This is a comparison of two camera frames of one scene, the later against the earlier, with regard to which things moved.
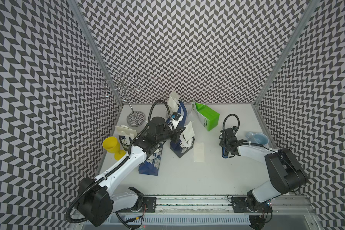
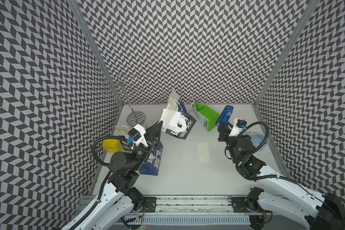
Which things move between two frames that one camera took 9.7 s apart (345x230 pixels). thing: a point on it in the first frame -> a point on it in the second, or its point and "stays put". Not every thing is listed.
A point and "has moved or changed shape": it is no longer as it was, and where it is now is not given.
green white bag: [210, 118] stays put
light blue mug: [257, 138] stays put
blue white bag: [180, 147] has moved or changed shape
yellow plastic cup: [112, 145] stays put
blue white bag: [151, 166] stays put
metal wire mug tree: [127, 86] stays put
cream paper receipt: [189, 132] has moved or changed shape
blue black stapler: [224, 153] has moved or changed shape
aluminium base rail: [207, 211] stays put
